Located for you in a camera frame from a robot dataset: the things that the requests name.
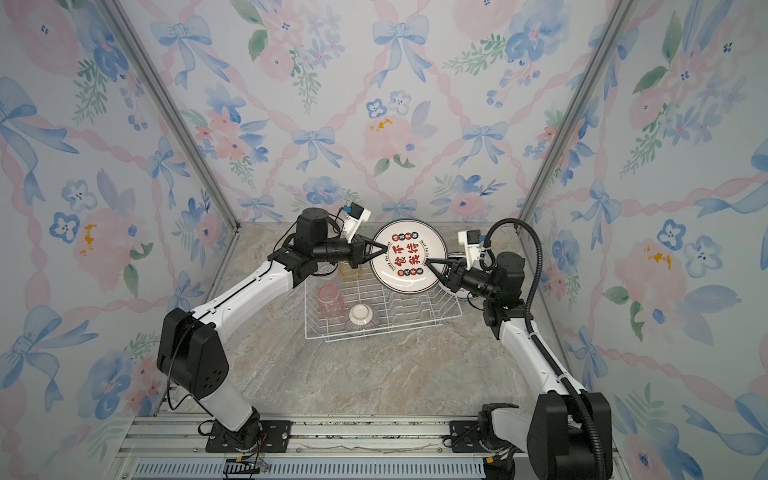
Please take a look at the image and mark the plate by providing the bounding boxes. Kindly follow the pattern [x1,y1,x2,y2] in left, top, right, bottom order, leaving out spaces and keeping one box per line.
[370,219,448,295]
[445,258,480,298]

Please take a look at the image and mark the pink glass cup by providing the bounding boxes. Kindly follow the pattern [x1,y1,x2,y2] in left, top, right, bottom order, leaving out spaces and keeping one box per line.
[317,284,346,320]

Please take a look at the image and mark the yellow glass cup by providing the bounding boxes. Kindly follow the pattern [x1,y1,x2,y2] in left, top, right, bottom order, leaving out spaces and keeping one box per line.
[338,262,364,283]

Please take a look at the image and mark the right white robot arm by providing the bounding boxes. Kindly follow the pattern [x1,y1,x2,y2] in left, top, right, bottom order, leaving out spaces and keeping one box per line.
[427,252,613,479]

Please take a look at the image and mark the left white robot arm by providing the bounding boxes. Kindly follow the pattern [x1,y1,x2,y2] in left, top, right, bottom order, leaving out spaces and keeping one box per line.
[157,203,386,444]

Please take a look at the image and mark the white ceramic bowl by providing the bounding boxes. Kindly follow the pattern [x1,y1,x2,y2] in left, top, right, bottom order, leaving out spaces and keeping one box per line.
[346,303,378,332]

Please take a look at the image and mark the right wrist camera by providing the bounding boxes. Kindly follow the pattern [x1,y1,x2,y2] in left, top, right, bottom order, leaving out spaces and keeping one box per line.
[458,229,484,270]

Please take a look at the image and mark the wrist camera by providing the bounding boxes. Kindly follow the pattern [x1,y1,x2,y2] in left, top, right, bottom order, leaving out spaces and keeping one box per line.
[342,202,371,243]
[458,229,484,270]

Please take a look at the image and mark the white wire dish rack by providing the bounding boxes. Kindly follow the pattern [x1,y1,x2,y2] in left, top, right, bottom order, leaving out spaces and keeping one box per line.
[303,264,462,343]

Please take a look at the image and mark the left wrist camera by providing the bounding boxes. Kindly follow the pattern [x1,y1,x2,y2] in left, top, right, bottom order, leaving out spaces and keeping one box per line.
[342,202,371,243]

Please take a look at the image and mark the black corrugated cable conduit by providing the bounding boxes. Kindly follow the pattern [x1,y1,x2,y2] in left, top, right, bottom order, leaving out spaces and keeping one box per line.
[483,218,608,480]

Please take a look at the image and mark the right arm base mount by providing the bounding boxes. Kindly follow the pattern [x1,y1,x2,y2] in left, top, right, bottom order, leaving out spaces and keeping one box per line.
[442,403,520,463]

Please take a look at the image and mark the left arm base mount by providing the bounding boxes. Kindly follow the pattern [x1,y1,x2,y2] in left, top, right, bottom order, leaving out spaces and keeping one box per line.
[198,412,293,454]

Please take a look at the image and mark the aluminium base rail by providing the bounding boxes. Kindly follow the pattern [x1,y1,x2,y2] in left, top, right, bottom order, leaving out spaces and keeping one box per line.
[104,413,631,480]

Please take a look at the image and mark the right aluminium corner post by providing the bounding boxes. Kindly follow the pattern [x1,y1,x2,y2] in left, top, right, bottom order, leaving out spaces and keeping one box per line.
[518,0,636,222]

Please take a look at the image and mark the aluminium corner post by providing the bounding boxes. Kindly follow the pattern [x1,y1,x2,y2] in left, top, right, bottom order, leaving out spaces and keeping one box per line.
[518,0,636,222]
[95,0,240,231]

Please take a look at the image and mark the left aluminium corner post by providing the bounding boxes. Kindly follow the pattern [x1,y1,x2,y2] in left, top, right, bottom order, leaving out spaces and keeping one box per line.
[95,0,240,231]

